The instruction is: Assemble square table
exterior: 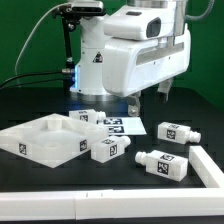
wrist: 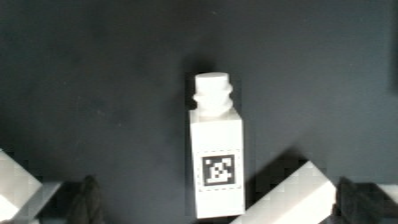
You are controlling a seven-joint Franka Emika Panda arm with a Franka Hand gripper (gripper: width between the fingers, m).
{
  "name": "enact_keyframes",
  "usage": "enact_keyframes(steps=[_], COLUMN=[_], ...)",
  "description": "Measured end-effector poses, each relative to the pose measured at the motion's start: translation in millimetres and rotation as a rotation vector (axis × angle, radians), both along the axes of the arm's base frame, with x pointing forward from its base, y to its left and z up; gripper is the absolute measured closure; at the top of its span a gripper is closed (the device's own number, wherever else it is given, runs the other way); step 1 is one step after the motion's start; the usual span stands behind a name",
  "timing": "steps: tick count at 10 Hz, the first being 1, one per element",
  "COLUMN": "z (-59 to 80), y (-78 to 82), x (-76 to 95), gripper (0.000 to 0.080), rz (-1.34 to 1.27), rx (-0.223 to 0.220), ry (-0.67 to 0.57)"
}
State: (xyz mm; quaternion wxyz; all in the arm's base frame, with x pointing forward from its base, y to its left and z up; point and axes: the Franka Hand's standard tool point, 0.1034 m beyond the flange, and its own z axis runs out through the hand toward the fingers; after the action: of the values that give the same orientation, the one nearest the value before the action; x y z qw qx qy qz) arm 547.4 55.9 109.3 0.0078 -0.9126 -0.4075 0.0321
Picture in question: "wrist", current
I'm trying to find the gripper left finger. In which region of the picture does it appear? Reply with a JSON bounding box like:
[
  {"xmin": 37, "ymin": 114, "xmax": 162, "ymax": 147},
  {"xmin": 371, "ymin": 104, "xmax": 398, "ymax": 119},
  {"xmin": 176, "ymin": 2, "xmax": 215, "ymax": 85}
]
[{"xmin": 39, "ymin": 176, "xmax": 105, "ymax": 224}]

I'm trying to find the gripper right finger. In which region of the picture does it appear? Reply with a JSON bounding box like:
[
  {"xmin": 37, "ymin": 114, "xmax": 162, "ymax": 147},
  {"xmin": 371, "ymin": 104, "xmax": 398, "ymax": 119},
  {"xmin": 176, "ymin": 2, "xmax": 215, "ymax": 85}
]
[{"xmin": 332, "ymin": 178, "xmax": 398, "ymax": 224}]

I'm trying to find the white L-shaped obstacle fence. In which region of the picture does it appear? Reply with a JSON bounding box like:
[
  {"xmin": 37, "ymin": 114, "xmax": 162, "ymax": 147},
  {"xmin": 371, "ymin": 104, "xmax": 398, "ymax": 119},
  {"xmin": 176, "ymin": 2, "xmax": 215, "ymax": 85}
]
[{"xmin": 0, "ymin": 150, "xmax": 398, "ymax": 224}]

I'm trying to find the white table leg lying right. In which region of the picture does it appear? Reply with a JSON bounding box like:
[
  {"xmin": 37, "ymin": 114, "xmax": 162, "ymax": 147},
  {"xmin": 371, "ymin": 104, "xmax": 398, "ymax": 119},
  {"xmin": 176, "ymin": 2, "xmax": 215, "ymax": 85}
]
[{"xmin": 188, "ymin": 72, "xmax": 245, "ymax": 219}]

